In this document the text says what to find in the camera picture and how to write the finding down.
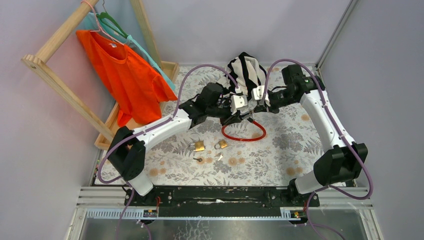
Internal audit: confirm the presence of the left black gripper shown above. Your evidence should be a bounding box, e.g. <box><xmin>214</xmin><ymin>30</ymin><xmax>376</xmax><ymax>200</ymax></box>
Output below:
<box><xmin>205</xmin><ymin>96</ymin><xmax>241</xmax><ymax>127</ymax></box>

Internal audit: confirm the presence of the red cable lock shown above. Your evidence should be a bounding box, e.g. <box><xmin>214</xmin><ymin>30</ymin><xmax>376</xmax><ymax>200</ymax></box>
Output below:
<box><xmin>221</xmin><ymin>117</ymin><xmax>267</xmax><ymax>142</ymax></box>

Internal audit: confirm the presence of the brass padlock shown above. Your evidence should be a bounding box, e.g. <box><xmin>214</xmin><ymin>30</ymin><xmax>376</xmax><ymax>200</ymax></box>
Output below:
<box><xmin>214</xmin><ymin>139</ymin><xmax>228</xmax><ymax>150</ymax></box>
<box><xmin>188</xmin><ymin>140</ymin><xmax>206</xmax><ymax>152</ymax></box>

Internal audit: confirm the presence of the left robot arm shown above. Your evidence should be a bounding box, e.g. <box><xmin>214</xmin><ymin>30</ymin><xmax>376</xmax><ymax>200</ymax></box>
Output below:
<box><xmin>106</xmin><ymin>83</ymin><xmax>249</xmax><ymax>206</ymax></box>

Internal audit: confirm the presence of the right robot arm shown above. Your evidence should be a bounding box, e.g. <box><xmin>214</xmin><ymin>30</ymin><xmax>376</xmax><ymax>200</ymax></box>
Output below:
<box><xmin>251</xmin><ymin>63</ymin><xmax>368</xmax><ymax>206</ymax></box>

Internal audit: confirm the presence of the floral tablecloth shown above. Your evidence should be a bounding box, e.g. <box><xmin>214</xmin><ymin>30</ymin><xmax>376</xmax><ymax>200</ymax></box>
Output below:
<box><xmin>94</xmin><ymin>65</ymin><xmax>347</xmax><ymax>187</ymax></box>

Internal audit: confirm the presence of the black white striped cloth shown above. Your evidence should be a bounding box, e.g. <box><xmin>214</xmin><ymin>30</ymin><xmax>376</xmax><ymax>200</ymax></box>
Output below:
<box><xmin>216</xmin><ymin>52</ymin><xmax>267</xmax><ymax>101</ymax></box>

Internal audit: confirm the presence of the orange t-shirt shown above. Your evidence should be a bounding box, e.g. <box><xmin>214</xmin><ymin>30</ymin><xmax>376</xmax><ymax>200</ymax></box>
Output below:
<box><xmin>76</xmin><ymin>30</ymin><xmax>177</xmax><ymax>127</ymax></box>

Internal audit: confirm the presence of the pink hanger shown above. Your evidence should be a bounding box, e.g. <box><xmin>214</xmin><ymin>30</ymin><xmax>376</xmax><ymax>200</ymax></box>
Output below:
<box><xmin>80</xmin><ymin>0</ymin><xmax>124</xmax><ymax>45</ymax></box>

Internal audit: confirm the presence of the green hanger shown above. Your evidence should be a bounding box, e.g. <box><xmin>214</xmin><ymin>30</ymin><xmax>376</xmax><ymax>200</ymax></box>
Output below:
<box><xmin>96</xmin><ymin>0</ymin><xmax>129</xmax><ymax>39</ymax></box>

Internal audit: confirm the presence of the light blue shirt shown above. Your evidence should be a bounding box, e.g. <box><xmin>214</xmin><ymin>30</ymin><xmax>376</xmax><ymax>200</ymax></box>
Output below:
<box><xmin>82</xmin><ymin>12</ymin><xmax>176</xmax><ymax>90</ymax></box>

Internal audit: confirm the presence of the wooden clothes rack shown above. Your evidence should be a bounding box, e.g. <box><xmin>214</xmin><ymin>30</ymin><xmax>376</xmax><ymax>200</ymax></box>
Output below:
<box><xmin>21</xmin><ymin>0</ymin><xmax>180</xmax><ymax>151</ymax></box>

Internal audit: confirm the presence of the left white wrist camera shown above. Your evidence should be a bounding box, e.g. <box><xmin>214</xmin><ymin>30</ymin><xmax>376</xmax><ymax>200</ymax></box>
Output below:
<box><xmin>230</xmin><ymin>87</ymin><xmax>248</xmax><ymax>115</ymax></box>

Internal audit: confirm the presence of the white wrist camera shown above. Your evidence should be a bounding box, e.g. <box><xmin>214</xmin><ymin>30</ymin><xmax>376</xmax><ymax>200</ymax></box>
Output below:
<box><xmin>230</xmin><ymin>87</ymin><xmax>248</xmax><ymax>115</ymax></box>
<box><xmin>251</xmin><ymin>85</ymin><xmax>270</xmax><ymax>107</ymax></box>

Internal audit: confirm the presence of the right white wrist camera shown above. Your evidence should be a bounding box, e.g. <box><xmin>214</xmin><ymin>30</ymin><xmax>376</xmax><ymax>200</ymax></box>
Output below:
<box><xmin>251</xmin><ymin>85</ymin><xmax>270</xmax><ymax>107</ymax></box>

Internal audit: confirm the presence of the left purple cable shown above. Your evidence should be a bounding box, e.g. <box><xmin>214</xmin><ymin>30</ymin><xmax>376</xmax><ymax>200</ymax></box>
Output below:
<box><xmin>96</xmin><ymin>64</ymin><xmax>242</xmax><ymax>240</ymax></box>

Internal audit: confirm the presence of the purple cable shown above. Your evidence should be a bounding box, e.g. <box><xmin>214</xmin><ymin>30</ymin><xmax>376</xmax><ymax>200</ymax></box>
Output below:
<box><xmin>263</xmin><ymin>58</ymin><xmax>375</xmax><ymax>240</ymax></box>
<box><xmin>96</xmin><ymin>64</ymin><xmax>242</xmax><ymax>240</ymax></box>

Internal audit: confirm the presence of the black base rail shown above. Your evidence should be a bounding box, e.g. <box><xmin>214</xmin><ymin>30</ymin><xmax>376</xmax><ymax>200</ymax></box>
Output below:
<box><xmin>124</xmin><ymin>185</ymin><xmax>320</xmax><ymax>218</ymax></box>

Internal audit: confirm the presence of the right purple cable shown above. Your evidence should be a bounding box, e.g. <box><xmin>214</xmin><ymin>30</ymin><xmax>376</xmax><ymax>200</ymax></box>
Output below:
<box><xmin>263</xmin><ymin>58</ymin><xmax>375</xmax><ymax>240</ymax></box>

